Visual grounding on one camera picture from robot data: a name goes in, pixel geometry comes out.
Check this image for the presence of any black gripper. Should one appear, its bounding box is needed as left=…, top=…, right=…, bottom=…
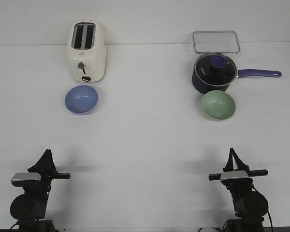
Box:
left=27, top=149, right=71, bottom=191
left=208, top=148, right=268, bottom=191

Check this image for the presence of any green bowl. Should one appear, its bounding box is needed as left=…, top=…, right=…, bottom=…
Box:
left=201, top=90, right=236, bottom=121

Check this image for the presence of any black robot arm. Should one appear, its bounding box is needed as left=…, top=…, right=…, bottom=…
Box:
left=10, top=149, right=71, bottom=232
left=208, top=148, right=269, bottom=232

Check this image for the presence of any blue bowl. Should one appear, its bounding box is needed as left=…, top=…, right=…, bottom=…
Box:
left=65, top=85, right=99, bottom=115

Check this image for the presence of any dark blue saucepan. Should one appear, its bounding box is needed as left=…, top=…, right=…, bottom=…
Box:
left=192, top=69, right=282, bottom=94

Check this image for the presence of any glass pot lid blue knob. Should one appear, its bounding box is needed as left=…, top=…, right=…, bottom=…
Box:
left=194, top=53, right=237, bottom=76

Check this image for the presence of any clear plastic container blue rim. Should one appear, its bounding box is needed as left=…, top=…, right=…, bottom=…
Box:
left=192, top=30, right=241, bottom=54

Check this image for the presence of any cream two-slot toaster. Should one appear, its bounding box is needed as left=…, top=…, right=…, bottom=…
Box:
left=67, top=19, right=106, bottom=82

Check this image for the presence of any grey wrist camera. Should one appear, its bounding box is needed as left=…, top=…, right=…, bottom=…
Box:
left=220, top=171, right=249, bottom=183
left=11, top=173, right=42, bottom=187

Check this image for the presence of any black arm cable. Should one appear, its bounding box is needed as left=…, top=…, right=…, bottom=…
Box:
left=252, top=186, right=274, bottom=229

